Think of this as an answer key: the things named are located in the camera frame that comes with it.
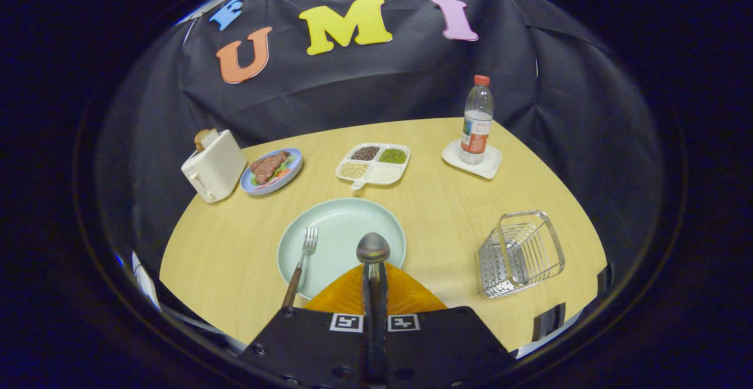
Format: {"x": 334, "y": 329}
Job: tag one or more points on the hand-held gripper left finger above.
{"x": 367, "y": 330}

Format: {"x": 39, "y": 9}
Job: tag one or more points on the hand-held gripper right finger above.
{"x": 383, "y": 330}

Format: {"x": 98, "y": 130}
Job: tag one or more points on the pale green round plate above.
{"x": 341, "y": 230}

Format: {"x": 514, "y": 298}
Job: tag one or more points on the white divided dish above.
{"x": 385, "y": 174}

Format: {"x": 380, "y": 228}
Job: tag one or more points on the pale soybeans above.
{"x": 353, "y": 170}

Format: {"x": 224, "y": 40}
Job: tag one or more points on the green mung beans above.
{"x": 392, "y": 156}

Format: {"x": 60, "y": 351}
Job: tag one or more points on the dark red beans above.
{"x": 365, "y": 153}

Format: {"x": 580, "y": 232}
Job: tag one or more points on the orange carrot slice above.
{"x": 282, "y": 173}

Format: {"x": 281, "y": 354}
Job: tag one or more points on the small blue plate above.
{"x": 297, "y": 162}

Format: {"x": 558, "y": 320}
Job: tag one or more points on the green lettuce leaves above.
{"x": 290, "y": 160}

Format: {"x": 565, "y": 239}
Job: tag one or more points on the brown steak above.
{"x": 267, "y": 166}

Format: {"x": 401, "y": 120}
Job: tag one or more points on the white square coaster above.
{"x": 488, "y": 168}

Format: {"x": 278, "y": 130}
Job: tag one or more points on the cream toaster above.
{"x": 215, "y": 168}

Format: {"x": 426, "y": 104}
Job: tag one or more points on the clear water bottle red cap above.
{"x": 476, "y": 124}

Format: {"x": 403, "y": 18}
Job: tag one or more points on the black backdrop cloth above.
{"x": 353, "y": 83}

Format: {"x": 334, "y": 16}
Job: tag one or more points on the toasted bread slice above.
{"x": 205, "y": 139}

